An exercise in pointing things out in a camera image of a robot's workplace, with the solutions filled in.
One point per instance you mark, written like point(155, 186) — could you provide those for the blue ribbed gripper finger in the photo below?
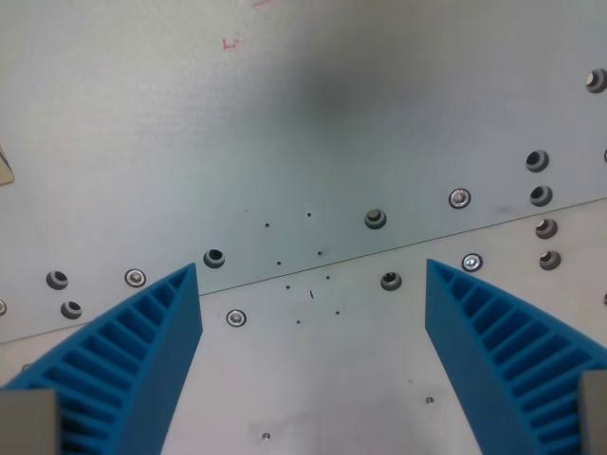
point(479, 351)
point(142, 360)

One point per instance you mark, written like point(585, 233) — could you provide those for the silver hex socket screw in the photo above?
point(472, 261)
point(459, 198)
point(135, 278)
point(236, 318)
point(1, 307)

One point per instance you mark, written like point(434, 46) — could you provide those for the grey recessed bolt head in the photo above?
point(391, 281)

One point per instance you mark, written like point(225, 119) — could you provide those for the beige flat tag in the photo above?
point(4, 170)

